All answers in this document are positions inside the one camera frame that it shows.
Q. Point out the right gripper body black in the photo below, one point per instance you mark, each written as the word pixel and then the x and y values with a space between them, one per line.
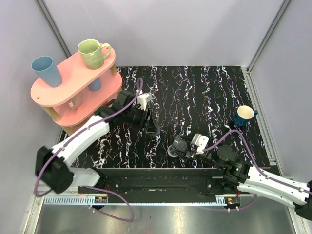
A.
pixel 204 158

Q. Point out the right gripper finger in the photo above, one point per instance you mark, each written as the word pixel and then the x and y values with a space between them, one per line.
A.
pixel 184 141
pixel 186 155

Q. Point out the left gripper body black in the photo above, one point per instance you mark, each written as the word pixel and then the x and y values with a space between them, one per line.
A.
pixel 148 120

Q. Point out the clear elbow pipe fitting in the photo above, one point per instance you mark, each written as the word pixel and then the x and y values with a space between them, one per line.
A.
pixel 174 146

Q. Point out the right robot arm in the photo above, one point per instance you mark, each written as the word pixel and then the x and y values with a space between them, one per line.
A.
pixel 240 175

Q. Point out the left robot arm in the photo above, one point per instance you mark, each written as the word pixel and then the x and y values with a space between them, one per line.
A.
pixel 53 166

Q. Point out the black marble pattern mat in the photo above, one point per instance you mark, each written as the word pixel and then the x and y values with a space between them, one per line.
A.
pixel 186 100

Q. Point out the small blue cup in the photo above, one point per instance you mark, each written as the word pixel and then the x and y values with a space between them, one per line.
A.
pixel 95 85

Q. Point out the pink three-tier wooden shelf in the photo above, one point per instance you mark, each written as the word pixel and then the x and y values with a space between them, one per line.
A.
pixel 75 80

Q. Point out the dark blue mug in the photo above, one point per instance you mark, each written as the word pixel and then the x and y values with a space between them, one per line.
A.
pixel 243 115

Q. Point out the pale pink mug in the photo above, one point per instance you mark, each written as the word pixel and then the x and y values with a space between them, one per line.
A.
pixel 75 101

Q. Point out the green ceramic mug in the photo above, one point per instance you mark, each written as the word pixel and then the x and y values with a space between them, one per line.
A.
pixel 93 53

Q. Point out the light blue plastic cup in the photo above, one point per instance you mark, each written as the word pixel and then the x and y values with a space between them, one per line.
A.
pixel 45 68

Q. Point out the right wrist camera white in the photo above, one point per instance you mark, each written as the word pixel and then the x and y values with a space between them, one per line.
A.
pixel 199 141

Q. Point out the white slotted cable duct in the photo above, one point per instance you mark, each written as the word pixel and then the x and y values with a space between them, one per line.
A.
pixel 101 200

